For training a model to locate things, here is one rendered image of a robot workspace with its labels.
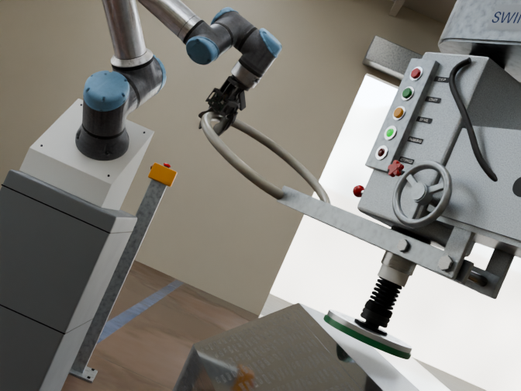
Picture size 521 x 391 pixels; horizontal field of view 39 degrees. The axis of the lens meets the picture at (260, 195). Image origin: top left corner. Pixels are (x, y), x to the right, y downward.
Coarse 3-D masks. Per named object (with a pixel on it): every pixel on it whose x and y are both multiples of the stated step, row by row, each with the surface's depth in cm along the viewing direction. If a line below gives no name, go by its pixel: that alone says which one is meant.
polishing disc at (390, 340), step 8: (328, 312) 173; (336, 312) 176; (336, 320) 167; (344, 320) 166; (352, 320) 172; (352, 328) 164; (360, 328) 163; (368, 336) 162; (376, 336) 162; (384, 336) 168; (392, 336) 179; (392, 344) 163; (400, 344) 164; (408, 344) 174; (408, 352) 167
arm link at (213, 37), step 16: (144, 0) 216; (160, 0) 214; (176, 0) 216; (160, 16) 216; (176, 16) 214; (192, 16) 215; (176, 32) 216; (192, 32) 214; (208, 32) 214; (224, 32) 218; (192, 48) 215; (208, 48) 212; (224, 48) 218
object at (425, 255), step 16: (288, 192) 204; (304, 208) 197; (320, 208) 192; (336, 208) 187; (336, 224) 185; (352, 224) 181; (368, 224) 177; (368, 240) 175; (384, 240) 171; (400, 240) 166; (416, 240) 164; (400, 256) 166; (416, 256) 162; (432, 256) 159; (448, 256) 152; (464, 272) 151; (480, 272) 162; (480, 288) 160; (496, 288) 158
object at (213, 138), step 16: (208, 112) 226; (208, 128) 213; (240, 128) 243; (224, 144) 207; (272, 144) 247; (240, 160) 205; (288, 160) 247; (256, 176) 204; (304, 176) 244; (272, 192) 204; (320, 192) 236
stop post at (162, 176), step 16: (160, 176) 353; (160, 192) 355; (144, 208) 354; (144, 224) 354; (128, 240) 354; (128, 256) 354; (128, 272) 360; (112, 288) 353; (112, 304) 353; (96, 320) 353; (96, 336) 353; (80, 352) 352; (80, 368) 352
